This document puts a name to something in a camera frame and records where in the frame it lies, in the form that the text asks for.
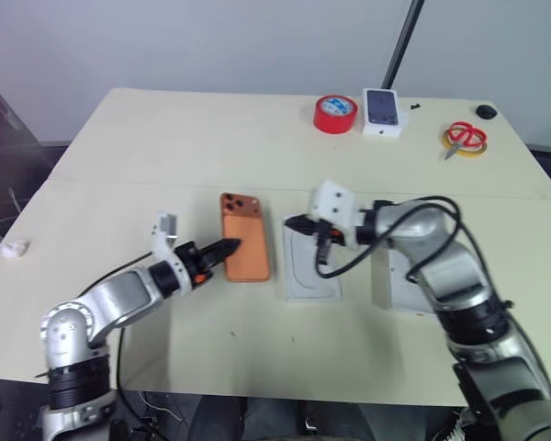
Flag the crumpled white paper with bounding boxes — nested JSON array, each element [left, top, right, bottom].
[[1, 238, 33, 260]]

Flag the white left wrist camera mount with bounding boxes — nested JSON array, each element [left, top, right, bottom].
[[148, 210, 197, 293]]

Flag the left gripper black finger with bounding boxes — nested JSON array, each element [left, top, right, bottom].
[[203, 251, 234, 273], [200, 238, 242, 260]]

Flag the white phone box lid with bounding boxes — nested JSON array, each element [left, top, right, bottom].
[[371, 247, 438, 316]]

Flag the white box with phone picture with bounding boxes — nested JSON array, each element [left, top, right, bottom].
[[361, 87, 411, 141]]

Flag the black metal pole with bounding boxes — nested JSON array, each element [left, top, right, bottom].
[[379, 0, 426, 90]]

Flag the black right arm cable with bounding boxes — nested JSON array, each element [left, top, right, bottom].
[[313, 196, 466, 282]]

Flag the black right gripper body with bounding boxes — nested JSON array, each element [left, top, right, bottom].
[[309, 219, 350, 252]]

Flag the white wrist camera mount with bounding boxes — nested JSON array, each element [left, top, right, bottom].
[[148, 210, 197, 293], [308, 179, 366, 250]]

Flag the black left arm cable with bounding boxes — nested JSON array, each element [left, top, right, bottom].
[[77, 251, 163, 428]]

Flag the red handled scissors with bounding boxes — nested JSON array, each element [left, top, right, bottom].
[[442, 120, 489, 162]]

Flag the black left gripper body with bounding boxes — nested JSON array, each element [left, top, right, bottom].
[[174, 242, 213, 288]]

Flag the white phone box tray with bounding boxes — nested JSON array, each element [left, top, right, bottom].
[[282, 212, 343, 305]]

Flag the orange smartphone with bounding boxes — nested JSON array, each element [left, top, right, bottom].
[[218, 192, 273, 283]]

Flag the red tape roll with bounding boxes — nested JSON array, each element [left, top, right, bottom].
[[312, 94, 359, 136]]

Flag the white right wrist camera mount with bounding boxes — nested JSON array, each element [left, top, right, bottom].
[[308, 179, 366, 250]]

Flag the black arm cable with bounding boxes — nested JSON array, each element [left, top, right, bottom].
[[313, 196, 466, 282], [77, 251, 163, 428]]

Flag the yellow tape roll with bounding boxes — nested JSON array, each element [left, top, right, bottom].
[[442, 127, 489, 159]]

